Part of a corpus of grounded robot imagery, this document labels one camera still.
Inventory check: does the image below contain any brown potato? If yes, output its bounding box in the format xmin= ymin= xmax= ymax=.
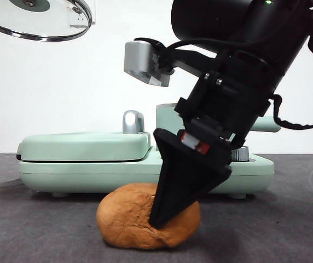
xmin=96 ymin=182 xmax=202 ymax=249

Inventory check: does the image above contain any glass pot lid green knob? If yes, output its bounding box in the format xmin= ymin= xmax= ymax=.
xmin=0 ymin=0 xmax=95 ymax=42

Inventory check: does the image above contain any silver control knob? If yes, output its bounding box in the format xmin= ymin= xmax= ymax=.
xmin=230 ymin=146 xmax=250 ymax=162

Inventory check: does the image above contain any mint green breakfast maker base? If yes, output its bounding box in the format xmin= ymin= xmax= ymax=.
xmin=18 ymin=146 xmax=275 ymax=199

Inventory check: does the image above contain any mint green griddle cover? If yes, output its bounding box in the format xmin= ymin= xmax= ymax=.
xmin=16 ymin=131 xmax=152 ymax=162

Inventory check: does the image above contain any mint green pot with handle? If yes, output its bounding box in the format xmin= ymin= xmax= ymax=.
xmin=155 ymin=102 xmax=282 ymax=135

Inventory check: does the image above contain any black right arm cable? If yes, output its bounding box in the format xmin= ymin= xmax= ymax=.
xmin=270 ymin=7 xmax=313 ymax=130

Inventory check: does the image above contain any chrome griddle cover handle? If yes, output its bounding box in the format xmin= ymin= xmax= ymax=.
xmin=121 ymin=110 xmax=146 ymax=135

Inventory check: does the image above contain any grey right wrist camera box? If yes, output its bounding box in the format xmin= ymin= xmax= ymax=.
xmin=123 ymin=40 xmax=175 ymax=88

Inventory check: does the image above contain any white wall socket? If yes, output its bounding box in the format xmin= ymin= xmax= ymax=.
xmin=68 ymin=0 xmax=96 ymax=27

